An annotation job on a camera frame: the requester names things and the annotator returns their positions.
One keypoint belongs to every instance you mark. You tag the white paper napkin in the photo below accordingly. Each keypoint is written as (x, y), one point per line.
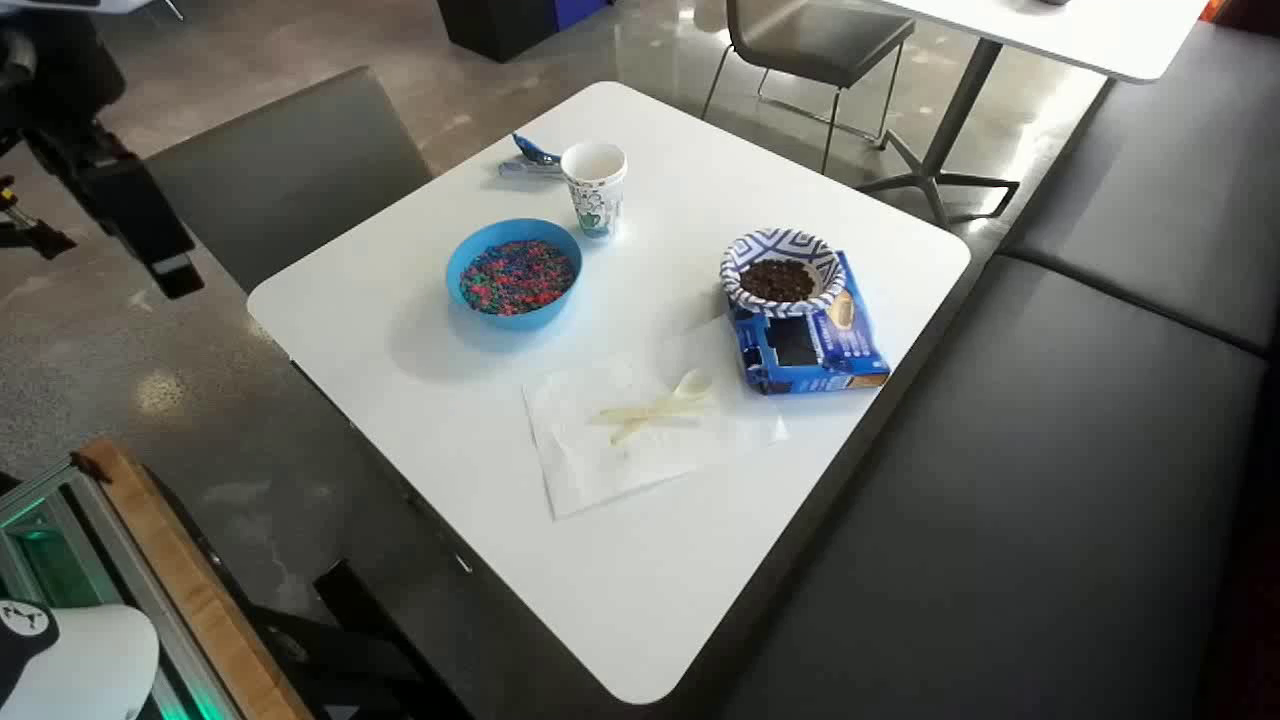
(577, 459)

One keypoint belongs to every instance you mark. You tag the blue plastic cereal bowl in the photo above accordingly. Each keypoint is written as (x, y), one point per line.
(513, 274)

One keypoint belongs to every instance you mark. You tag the blue patterned paper bowl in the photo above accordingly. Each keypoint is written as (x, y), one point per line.
(783, 274)

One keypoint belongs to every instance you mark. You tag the patterned paper coffee cup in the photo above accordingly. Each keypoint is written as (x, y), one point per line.
(593, 174)

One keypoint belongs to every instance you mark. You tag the white plastic fork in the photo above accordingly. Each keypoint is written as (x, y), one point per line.
(686, 397)

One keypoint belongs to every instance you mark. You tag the blue cookie package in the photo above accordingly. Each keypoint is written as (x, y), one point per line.
(829, 349)

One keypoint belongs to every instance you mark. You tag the small blue wrapper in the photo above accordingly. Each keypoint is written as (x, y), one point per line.
(530, 149)

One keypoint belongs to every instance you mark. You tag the black chair in background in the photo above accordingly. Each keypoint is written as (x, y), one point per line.
(825, 42)

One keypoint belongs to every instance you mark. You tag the dark chair near table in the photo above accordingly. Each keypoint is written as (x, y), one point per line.
(294, 174)

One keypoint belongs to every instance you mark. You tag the black bench seat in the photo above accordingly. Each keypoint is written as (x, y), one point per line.
(1044, 527)

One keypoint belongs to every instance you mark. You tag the wooden framed cart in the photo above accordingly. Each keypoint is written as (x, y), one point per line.
(96, 528)

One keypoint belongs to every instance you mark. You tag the white background table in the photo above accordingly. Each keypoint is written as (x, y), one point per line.
(1114, 39)

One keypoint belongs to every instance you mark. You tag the black tripod stand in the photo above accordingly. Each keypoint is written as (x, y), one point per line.
(59, 82)

